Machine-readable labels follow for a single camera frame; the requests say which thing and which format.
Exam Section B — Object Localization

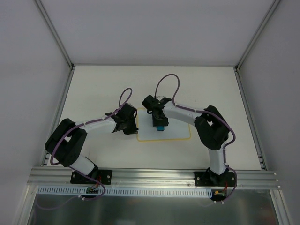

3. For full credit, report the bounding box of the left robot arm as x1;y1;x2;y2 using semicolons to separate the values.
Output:
45;103;138;183

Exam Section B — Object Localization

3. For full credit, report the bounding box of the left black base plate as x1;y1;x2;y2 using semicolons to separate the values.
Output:
70;169;113;185

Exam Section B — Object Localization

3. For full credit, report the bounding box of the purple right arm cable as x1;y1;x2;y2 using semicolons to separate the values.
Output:
154;74;238;204

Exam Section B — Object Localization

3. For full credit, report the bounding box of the yellow-framed small whiteboard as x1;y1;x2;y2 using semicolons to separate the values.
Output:
136;108;192;142

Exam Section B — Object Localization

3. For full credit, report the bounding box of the aluminium frame post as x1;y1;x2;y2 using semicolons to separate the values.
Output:
33;0;74;69
234;0;281;72

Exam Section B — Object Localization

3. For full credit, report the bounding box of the aluminium mounting rail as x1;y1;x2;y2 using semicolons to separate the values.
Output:
27;166;281;190

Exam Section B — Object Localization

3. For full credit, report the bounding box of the white slotted cable duct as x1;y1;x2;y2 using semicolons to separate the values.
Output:
37;186;212;198

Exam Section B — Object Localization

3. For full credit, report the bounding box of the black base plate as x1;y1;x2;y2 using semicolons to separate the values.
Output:
70;169;113;185
194;171;236;187

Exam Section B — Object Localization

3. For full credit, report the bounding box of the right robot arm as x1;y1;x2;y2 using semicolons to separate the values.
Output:
142;95;230;186

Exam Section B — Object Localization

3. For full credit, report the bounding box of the right aluminium frame post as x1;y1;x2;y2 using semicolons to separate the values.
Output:
234;0;281;72

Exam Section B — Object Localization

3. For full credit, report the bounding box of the left aluminium frame post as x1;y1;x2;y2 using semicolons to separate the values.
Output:
33;0;74;69

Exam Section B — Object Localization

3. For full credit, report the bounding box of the blue whiteboard eraser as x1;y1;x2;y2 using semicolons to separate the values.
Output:
157;126;165;131

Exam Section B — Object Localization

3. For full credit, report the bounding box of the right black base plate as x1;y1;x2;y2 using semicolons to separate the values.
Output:
194;171;236;187

